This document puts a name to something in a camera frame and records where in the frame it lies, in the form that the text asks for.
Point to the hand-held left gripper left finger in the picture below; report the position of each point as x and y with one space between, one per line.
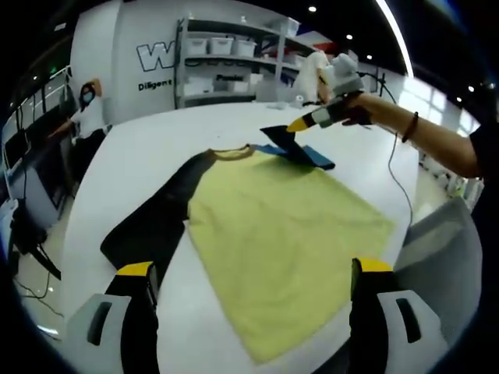
117 331

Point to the round ceiling downlights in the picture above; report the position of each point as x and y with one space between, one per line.
312 8

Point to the black office chair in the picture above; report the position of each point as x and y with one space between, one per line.
31 218

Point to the ceiling light strip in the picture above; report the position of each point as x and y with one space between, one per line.
398 29

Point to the yellow blue black garment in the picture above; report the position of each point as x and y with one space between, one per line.
280 233

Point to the white lidded storage bin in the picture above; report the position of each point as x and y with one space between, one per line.
220 46
245 47
197 46

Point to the person's right hand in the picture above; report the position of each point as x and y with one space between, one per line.
374 111

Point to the white cardboard box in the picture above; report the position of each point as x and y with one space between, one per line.
198 87
256 83

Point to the black computer monitor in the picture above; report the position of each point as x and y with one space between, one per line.
15 148

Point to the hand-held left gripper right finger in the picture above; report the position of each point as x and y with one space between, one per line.
390 331

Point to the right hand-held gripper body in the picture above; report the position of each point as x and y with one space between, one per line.
345 76

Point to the grey metal shelf unit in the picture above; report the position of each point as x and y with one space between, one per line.
180 70

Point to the light grey box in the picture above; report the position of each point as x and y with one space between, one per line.
267 92

